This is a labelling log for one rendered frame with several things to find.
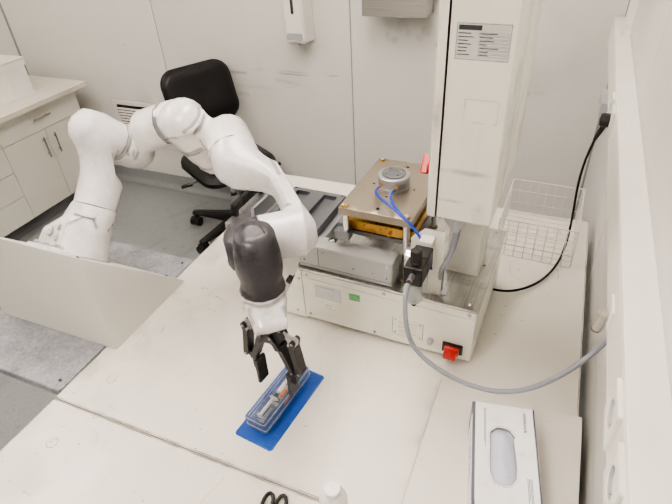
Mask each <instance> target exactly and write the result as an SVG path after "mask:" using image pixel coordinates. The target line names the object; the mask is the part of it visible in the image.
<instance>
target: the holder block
mask: <svg viewBox="0 0 672 504"><path fill-rule="evenodd" d="M293 189H294V191H295V192H296V194H297V196H298V197H299V199H300V201H301V203H302V204H303V205H304V207H305V208H306V209H307V211H308V212H309V213H310V215H311V216H312V217H313V219H314V221H315V223H316V229H317V235H318V237H319V235H320V234H321V233H322V232H323V231H324V229H325V228H326V227H327V226H328V224H329V223H330V222H331V221H332V220H333V218H334V217H335V216H336V215H337V214H338V206H339V205H340V204H341V203H342V202H343V201H344V199H345V198H346V196H345V195H340V194H335V193H329V192H324V191H318V190H313V189H307V188H302V187H297V186H295V187H294V188H293ZM277 211H281V209H280V207H279V205H278V204H277V205H276V206H275V207H273V208H272V209H271V210H270V211H269V212H268V213H272V212H277Z"/></svg>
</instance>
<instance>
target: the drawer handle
mask: <svg viewBox="0 0 672 504"><path fill-rule="evenodd" d="M257 193H261V194H263V193H264V192H259V191H249V190H246V191H245V192H244V193H243V194H242V195H240V196H239V197H238V198H237V199H236V200H235V201H233V202H232V203H231V205H230V206H231V208H230V209H231V214H232V216H235V217H238V216H239V215H240V214H239V209H240V208H241V207H242V206H243V205H245V204H246V203H247V202H248V201H249V200H250V199H251V198H252V197H253V196H255V195H256V194H257Z"/></svg>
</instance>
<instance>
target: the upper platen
mask: <svg viewBox="0 0 672 504"><path fill-rule="evenodd" d="M426 211H427V203H426V205H425V207H424V209H423V210H422V212H421V214H420V215H419V217H418V219H417V220H416V222H415V224H414V225H413V226H414V227H415V228H416V230H417V231H418V232H420V231H422V229H423V227H424V226H425V224H426V222H427V220H428V218H429V217H430V215H428V214H427V212H426ZM349 225H350V228H352V232H353V234H357V235H362V236H367V237H371V238H376V239H381V240H386V241H390V242H395V243H400V244H403V227H401V226H396V225H391V224H386V223H381V222H376V221H371V220H366V219H361V218H356V217H351V216H349ZM415 234H416V233H415V232H414V230H413V229H411V228H410V242H409V246H411V237H412V236H414V235H415Z"/></svg>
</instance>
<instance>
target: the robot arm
mask: <svg viewBox="0 0 672 504"><path fill-rule="evenodd" d="M68 134H69V136H70V138H71V139H72V141H73V143H74V144H75V147H76V150H77V154H78V157H79V163H80V174H79V180H78V184H77V188H76V192H75V196H74V200H73V201H72V202H71V203H70V205H69V206H68V208H67V209H66V211H65V212H64V214H63V216H61V217H59V218H58V219H56V220H54V221H53V222H51V223H49V224H47V225H46V226H44V227H43V230H42V232H41V235H40V237H39V240H37V239H35V240H33V242H32V241H28V242H27V244H30V245H34V246H37V247H41V248H45V249H48V250H52V251H57V252H62V253H66V254H70V255H75V256H79V257H84V258H88V259H93V260H98V261H102V262H107V263H110V259H109V252H110V246H111V240H112V225H114V223H115V220H116V216H117V213H116V210H117V207H118V203H119V199H120V196H121V192H122V188H123V186H122V183H121V181H120V179H119V178H118V177H117V175H116V174H115V168H114V162H115V163H117V164H119V165H122V166H124V167H128V168H133V169H145V168H146V167H147V166H149V165H150V164H151V163H152V162H153V160H154V157H155V150H158V149H161V148H164V147H168V146H171V145H175V146H176V147H177V148H178V149H179V151H180V152H181V153H182V154H183V155H185V156H186V157H187V158H188V159H189V160H190V161H191V162H193V163H194V164H196V165H197V166H199V168H200V169H201V170H203V171H205V172H207V173H209V174H215V175H216V177H217V178H218V179H219V180H220V182H221V183H223V184H225V185H227V186H229V187H231V188H234V189H239V190H249V191H259V192H264V193H267V194H269V195H272V196H273V197H274V198H275V200H276V202H277V203H278V205H279V207H280V209H281V211H277V212H272V213H267V214H262V215H257V216H252V217H246V218H240V219H236V220H233V221H232V222H231V223H230V224H229V225H228V226H227V228H226V230H225V231H224V235H223V243H224V247H225V250H226V254H227V258H228V260H227V262H228V264H229V266H230V267H231V268H232V270H234V271H235V272H236V275H237V277H238V278H239V280H240V288H239V294H240V299H241V304H242V309H243V311H244V312H245V314H246V316H247V317H246V318H245V319H244V320H243V321H242V322H241V323H240V326H241V328H242V331H243V351H244V354H246V355H248V354H249V355H250V356H251V358H252V359H253V362H254V366H255V368H256V372H257V377H258V381H259V382H260V383H262V382H263V380H264V379H265V378H266V377H267V376H268V375H269V372H268V367H267V361H266V356H265V353H264V352H262V351H263V350H262V349H263V346H264V343H268V344H270V345H272V347H273V349H274V351H275V352H278V354H279V356H280V358H281V359H282V361H283V363H284V365H285V367H286V369H287V370H288V372H287V374H286V379H287V385H288V392H289V396H291V397H292V396H293V395H294V394H295V392H296V391H297V390H298V389H299V381H300V377H301V376H302V375H303V373H304V372H305V371H306V370H307V367H306V364H305V360H304V357H303V353H302V350H301V346H300V336H298V335H295V337H293V336H291V335H289V334H288V331H287V328H288V321H287V314H286V312H287V295H286V289H285V287H286V283H285V280H284V277H283V275H282V272H283V261H282V260H283V259H287V258H294V257H304V256H307V255H308V254H309V253H310V252H311V251H312V250H313V249H314V247H315V246H316V244H317V243H318V235H317V229H316V223H315V221H314V219H313V217H312V216H311V215H310V213H309V212H308V211H307V209H306V208H305V207H304V205H303V204H302V203H301V201H300V199H299V197H298V196H297V194H296V192H295V191H294V189H293V187H292V186H291V184H290V182H289V180H288V179H287V177H286V175H285V174H284V172H283V171H282V169H281V168H280V166H279V165H278V163H277V162H276V161H275V160H272V159H270V158H268V157H266V156H265V155H263V154H262V153H261V152H260V151H259V150H258V148H257V146H256V144H255V140H254V138H253V136H252V134H251V132H250V130H249V128H248V126H247V124H246V123H245V122H244V121H243V120H242V119H241V118H240V117H238V116H235V115H232V114H224V115H220V116H218V117H216V118H211V117H210V116H208V115H207V114H206V113H205V111H204V110H203V109H202V108H201V105H199V104H198V103H197V102H195V101H194V100H191V99H188V98H185V97H184V98H175V99H171V100H168V101H164V102H161V103H157V104H154V105H151V106H149V107H146V108H143V109H140V110H138V111H136V112H135V113H134V114H133V116H132V117H131V120H130V124H125V123H122V122H120V121H118V120H116V119H114V118H112V117H110V116H109V115H107V114H105V113H102V112H98V111H94V110H91V109H85V108H83V109H80V110H79V111H77V112H76V113H75V114H73V115H72V116H71V118H70V120H69V122H68ZM254 335H256V339H255V344H254ZM261 352H262V353H261ZM260 353H261V354H260Z"/></svg>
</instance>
